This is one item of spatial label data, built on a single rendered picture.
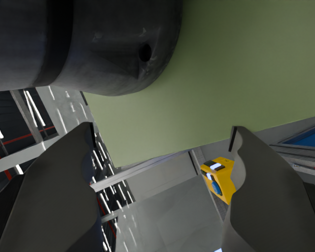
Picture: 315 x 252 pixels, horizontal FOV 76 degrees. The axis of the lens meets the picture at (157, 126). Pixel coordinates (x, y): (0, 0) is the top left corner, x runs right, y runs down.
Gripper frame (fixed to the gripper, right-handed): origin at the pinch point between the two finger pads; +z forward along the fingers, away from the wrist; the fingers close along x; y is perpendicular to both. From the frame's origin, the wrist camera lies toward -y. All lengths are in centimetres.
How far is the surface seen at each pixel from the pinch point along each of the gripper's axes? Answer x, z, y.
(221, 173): 19, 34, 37
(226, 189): 20, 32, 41
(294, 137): 49, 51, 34
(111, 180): -24, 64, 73
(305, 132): 53, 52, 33
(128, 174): -15, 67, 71
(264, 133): 59, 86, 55
